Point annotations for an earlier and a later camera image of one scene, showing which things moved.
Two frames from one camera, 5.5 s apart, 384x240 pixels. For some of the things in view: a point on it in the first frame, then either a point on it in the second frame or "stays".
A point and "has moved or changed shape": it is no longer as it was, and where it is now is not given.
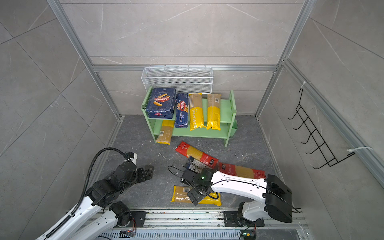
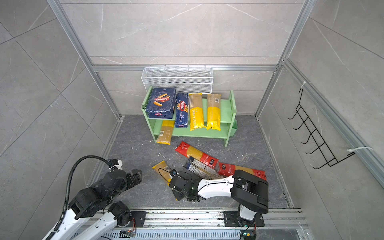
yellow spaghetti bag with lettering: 196,111 stays
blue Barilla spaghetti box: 181,110 stays
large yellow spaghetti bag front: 180,195 has moved or changed shape
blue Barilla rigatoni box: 161,103 stays
